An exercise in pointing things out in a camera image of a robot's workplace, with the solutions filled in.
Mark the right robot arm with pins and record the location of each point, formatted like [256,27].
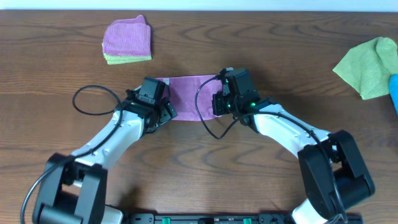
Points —
[334,173]

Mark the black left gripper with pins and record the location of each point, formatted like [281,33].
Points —
[168,112]

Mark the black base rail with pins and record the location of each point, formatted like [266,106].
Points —
[262,218]

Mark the crumpled green cloth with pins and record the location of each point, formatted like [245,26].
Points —
[368,67]

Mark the folded purple cloth on stack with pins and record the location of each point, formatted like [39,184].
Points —
[128,37]

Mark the blue object at edge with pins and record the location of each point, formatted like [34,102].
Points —
[393,90]

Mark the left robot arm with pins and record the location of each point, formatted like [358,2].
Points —
[72,189]

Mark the purple microfiber cloth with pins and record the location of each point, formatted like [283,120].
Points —
[183,91]

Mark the white cloth care label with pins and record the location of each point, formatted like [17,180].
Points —
[166,80]

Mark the folded green cloth under stack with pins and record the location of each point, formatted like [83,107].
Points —
[124,59]

